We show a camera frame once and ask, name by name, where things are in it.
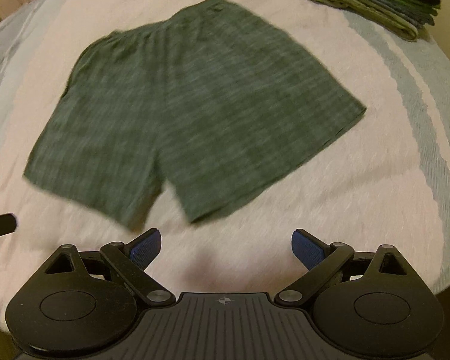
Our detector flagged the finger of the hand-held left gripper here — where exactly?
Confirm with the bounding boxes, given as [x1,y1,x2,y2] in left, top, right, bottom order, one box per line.
[0,213,18,239]

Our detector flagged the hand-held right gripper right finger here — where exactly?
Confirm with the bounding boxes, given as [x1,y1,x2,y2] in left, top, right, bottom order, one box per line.
[275,229,409,306]

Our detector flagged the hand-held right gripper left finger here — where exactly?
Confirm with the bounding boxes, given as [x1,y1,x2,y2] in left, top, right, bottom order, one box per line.
[45,228,175,305]

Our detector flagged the grey plaid shorts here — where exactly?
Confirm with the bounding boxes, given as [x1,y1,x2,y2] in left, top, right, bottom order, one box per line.
[22,0,367,233]

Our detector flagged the stack of folded clothes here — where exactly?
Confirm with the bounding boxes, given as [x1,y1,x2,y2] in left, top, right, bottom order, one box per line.
[304,0,442,42]

